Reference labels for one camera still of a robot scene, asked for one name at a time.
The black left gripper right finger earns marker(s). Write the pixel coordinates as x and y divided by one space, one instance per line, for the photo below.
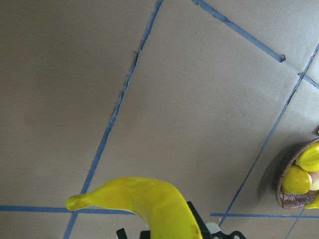
175 220

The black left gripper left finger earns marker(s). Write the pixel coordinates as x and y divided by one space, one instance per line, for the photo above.
121 234

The yellow banana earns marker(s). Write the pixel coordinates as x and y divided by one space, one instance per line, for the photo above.
127 194
314 204

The brown wicker basket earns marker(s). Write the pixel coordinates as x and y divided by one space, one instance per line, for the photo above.
292 201

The yellow lemon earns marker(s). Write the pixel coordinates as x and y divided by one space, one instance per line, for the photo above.
296 181

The pink peach fruit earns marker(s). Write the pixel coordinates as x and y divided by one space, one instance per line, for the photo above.
315 181

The yellow star fruit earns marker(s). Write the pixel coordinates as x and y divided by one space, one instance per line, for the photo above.
309 159

